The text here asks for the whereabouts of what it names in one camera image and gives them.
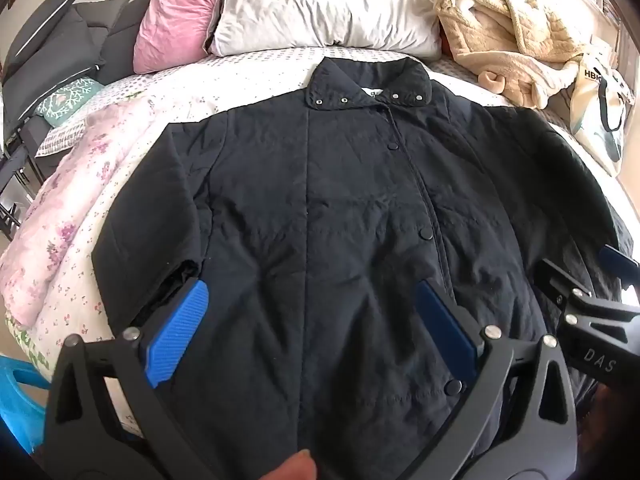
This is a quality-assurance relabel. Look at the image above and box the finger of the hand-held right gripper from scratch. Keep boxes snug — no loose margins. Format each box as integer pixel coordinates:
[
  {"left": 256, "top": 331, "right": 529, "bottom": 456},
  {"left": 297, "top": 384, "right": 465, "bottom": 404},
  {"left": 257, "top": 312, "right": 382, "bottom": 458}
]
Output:
[
  {"left": 600, "top": 244, "right": 640, "bottom": 287},
  {"left": 532, "top": 258, "right": 597, "bottom": 313}
]

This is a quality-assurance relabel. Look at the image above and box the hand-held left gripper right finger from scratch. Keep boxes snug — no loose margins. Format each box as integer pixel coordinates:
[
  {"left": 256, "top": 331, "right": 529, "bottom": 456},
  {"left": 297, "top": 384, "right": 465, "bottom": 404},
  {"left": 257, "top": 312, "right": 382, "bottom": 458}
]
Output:
[{"left": 400, "top": 280, "right": 579, "bottom": 480}]

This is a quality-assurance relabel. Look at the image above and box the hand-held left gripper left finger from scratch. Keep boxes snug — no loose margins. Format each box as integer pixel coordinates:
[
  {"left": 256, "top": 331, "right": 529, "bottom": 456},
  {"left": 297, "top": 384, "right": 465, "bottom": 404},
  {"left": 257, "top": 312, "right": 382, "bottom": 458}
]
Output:
[{"left": 42, "top": 280, "right": 226, "bottom": 480}]

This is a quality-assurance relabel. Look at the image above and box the black quilted jacket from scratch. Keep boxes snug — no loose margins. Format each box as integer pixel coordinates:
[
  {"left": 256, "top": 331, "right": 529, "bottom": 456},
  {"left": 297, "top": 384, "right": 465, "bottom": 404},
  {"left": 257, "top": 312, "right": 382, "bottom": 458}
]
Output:
[{"left": 91, "top": 57, "right": 636, "bottom": 480}]

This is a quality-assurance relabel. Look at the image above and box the person's left hand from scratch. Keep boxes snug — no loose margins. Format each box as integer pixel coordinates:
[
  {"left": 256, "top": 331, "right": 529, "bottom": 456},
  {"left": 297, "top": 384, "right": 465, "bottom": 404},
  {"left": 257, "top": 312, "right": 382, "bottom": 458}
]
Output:
[{"left": 257, "top": 450, "right": 318, "bottom": 480}]

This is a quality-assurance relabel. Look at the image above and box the cherry print bed quilt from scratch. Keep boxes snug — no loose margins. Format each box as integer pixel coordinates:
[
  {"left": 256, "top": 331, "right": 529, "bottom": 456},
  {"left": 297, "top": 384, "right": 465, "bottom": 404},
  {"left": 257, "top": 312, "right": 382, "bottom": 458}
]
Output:
[{"left": 5, "top": 67, "right": 321, "bottom": 446}]

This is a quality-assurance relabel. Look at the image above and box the cream tote bag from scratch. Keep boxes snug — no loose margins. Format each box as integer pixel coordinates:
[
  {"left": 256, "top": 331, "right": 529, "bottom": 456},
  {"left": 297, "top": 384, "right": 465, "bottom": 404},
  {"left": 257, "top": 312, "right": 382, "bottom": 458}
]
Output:
[{"left": 567, "top": 45, "right": 632, "bottom": 177}]

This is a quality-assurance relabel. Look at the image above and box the blue plastic stool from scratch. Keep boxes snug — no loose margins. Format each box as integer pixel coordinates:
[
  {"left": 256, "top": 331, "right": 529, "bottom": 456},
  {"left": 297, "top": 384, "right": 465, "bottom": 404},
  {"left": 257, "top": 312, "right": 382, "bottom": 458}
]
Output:
[{"left": 0, "top": 355, "right": 57, "bottom": 456}]

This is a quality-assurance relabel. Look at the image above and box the pink floral comforter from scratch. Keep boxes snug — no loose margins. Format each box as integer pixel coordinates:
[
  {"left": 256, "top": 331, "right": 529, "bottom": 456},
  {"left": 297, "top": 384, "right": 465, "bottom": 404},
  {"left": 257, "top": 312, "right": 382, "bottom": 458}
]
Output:
[{"left": 0, "top": 97, "right": 168, "bottom": 323}]

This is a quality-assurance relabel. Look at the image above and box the black metal rack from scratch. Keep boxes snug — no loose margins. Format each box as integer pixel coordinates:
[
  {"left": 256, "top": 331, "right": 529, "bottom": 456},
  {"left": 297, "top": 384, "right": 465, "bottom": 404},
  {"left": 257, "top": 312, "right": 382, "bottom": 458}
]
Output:
[{"left": 0, "top": 122, "right": 48, "bottom": 243}]

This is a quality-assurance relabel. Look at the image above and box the beige fleece blanket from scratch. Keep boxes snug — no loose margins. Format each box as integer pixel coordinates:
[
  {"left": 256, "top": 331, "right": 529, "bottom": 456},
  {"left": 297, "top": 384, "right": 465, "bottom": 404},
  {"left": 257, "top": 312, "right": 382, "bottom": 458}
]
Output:
[{"left": 432, "top": 0, "right": 593, "bottom": 111}]

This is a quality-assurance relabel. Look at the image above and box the teal coral print cushion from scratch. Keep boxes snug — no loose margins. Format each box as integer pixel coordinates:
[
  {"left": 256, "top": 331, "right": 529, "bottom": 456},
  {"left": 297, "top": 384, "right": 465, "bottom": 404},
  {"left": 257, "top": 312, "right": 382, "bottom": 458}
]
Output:
[{"left": 34, "top": 76, "right": 106, "bottom": 128}]

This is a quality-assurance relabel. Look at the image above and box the dotted white bed sheet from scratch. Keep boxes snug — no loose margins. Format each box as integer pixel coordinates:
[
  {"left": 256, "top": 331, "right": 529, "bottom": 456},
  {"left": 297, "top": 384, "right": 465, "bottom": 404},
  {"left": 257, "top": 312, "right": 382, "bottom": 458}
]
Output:
[{"left": 35, "top": 46, "right": 501, "bottom": 158}]

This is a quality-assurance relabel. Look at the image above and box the dark grey folded cushion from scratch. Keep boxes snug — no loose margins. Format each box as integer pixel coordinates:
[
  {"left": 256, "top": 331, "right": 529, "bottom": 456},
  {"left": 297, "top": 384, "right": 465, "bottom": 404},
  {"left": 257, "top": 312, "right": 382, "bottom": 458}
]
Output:
[{"left": 0, "top": 0, "right": 157, "bottom": 126}]

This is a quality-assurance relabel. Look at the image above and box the pink velvet pillow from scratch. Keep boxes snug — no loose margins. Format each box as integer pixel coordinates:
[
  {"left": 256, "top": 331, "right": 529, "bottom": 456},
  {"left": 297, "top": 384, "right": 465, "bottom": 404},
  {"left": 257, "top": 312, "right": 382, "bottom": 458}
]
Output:
[{"left": 132, "top": 0, "right": 236, "bottom": 75}]

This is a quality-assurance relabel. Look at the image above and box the white pillow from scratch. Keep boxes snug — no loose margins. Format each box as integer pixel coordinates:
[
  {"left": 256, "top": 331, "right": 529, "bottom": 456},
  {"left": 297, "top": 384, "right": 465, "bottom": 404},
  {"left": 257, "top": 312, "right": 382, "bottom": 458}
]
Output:
[{"left": 205, "top": 0, "right": 443, "bottom": 61}]

